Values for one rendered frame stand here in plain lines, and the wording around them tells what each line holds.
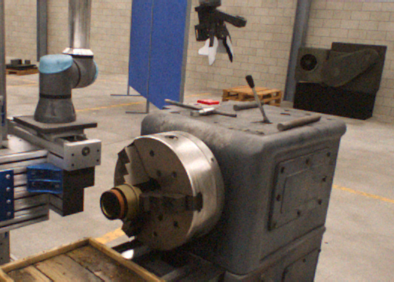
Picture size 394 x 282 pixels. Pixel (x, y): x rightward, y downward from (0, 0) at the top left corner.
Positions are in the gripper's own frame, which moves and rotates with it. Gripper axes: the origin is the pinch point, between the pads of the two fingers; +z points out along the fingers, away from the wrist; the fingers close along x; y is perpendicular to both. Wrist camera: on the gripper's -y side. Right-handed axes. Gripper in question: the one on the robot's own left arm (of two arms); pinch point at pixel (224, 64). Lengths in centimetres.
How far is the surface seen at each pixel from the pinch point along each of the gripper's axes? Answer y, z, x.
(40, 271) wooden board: 25, 46, 68
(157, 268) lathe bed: 9, 55, 40
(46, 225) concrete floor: 204, 99, -71
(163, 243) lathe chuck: 1, 45, 45
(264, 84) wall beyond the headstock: 394, 63, -967
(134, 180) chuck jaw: 5, 26, 48
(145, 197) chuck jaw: -1, 29, 52
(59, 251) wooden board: 27, 44, 59
